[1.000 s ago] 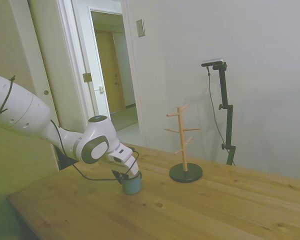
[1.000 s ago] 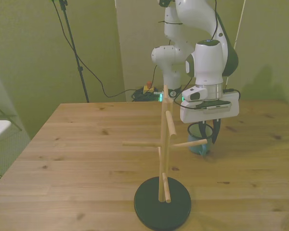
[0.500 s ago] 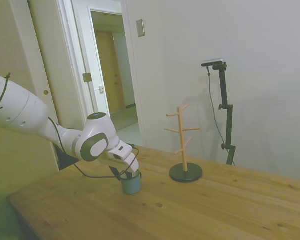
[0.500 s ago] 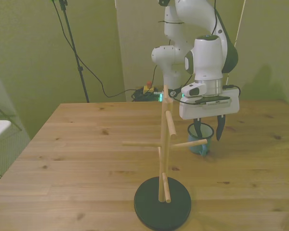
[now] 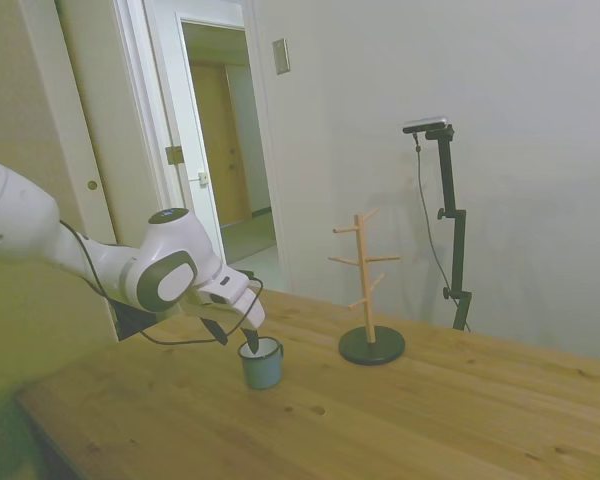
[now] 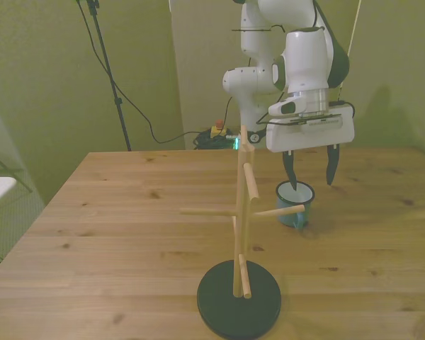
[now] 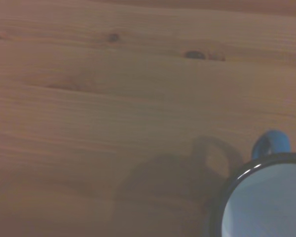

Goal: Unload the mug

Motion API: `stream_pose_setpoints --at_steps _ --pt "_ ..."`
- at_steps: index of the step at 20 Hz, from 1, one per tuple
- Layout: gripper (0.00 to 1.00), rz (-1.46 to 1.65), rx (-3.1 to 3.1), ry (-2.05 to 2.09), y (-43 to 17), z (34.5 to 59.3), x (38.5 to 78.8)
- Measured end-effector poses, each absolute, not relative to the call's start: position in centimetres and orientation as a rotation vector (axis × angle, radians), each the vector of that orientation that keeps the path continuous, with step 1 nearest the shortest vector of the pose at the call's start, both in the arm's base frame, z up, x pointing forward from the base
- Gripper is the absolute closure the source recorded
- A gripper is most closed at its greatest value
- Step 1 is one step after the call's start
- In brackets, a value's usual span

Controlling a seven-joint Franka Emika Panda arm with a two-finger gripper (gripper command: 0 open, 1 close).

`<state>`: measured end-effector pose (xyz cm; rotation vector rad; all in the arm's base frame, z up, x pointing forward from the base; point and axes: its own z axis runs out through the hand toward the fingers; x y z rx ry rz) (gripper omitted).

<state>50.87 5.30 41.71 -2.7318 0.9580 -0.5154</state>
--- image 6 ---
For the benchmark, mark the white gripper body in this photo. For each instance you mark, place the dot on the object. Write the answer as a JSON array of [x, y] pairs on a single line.
[[304, 138]]

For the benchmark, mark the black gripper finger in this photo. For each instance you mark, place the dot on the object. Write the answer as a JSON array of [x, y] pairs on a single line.
[[290, 168], [333, 163]]

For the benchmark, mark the blue enamel mug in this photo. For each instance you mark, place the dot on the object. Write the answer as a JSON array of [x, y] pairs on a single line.
[[287, 219]]

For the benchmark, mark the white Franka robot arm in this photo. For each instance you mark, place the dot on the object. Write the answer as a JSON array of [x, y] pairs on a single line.
[[301, 60]]

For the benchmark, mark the wooden mug tree stand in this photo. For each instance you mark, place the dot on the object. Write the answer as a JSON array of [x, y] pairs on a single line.
[[239, 311]]

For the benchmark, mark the device with green light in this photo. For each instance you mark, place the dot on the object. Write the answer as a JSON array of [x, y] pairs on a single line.
[[236, 143]]

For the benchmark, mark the yellow emergency stop button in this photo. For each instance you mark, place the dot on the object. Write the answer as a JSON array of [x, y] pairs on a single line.
[[217, 131]]

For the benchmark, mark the black tripod stand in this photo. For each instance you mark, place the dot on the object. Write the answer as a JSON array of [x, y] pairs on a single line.
[[118, 102]]

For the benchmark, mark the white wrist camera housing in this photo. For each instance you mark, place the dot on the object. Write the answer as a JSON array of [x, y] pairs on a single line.
[[287, 107]]

